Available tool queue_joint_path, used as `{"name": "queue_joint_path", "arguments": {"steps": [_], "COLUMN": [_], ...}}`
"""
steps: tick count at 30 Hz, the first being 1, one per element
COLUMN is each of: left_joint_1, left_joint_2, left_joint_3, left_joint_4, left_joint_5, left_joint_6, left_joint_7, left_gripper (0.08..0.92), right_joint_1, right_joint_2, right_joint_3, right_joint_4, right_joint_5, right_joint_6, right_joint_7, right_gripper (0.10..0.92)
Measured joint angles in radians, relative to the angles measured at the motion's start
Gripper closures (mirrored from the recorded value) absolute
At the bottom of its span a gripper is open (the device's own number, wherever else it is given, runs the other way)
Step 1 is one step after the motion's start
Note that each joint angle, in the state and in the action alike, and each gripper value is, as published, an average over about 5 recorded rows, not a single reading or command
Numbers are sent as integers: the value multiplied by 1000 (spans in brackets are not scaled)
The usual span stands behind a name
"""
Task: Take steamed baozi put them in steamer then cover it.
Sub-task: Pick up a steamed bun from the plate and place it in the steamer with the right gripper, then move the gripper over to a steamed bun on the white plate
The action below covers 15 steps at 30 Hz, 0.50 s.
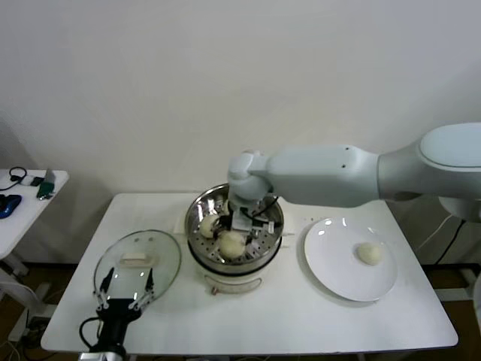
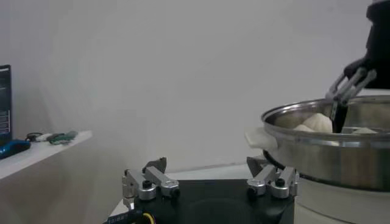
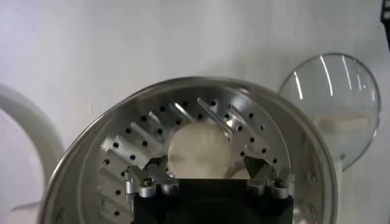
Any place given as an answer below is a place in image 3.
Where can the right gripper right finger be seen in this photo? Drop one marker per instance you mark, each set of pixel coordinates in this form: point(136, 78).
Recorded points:
point(262, 176)

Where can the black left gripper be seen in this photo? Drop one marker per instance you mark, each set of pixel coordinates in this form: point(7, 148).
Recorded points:
point(386, 18)

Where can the stainless steel steamer basket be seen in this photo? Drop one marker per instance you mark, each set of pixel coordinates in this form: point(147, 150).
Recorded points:
point(91, 164)

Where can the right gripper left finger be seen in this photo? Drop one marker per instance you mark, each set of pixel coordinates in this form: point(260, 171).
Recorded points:
point(146, 182)

